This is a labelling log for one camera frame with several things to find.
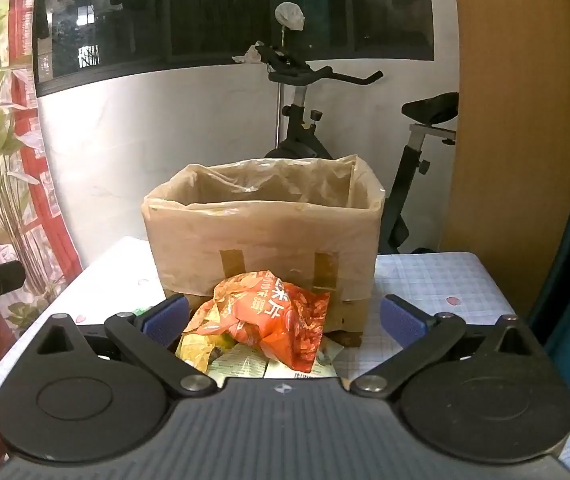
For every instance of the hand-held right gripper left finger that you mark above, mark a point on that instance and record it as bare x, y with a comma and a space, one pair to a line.
165, 321

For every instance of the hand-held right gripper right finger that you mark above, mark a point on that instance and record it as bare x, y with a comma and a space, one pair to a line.
402, 322

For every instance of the yellow snack bag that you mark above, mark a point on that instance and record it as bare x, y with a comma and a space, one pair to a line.
200, 337

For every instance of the small green cake packet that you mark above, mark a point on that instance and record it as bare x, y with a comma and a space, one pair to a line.
245, 362

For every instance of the red snack bag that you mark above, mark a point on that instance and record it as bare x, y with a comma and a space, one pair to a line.
277, 320

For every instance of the cardboard box with plastic liner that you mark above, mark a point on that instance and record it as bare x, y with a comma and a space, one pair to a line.
265, 240

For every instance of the checked tablecloth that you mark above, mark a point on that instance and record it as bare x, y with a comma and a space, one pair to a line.
425, 275

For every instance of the black exercise bike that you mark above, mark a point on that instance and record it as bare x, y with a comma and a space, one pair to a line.
310, 145

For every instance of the wooden panel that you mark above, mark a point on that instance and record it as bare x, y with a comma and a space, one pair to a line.
510, 135

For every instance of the metal pole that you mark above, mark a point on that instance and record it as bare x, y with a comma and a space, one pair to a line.
280, 110

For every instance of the crumpled white plastic bag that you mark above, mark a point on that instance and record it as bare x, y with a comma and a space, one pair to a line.
247, 55

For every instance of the dark window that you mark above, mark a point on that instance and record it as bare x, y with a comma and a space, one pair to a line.
215, 10

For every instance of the white hanging plastic bag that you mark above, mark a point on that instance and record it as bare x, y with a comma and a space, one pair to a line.
290, 15

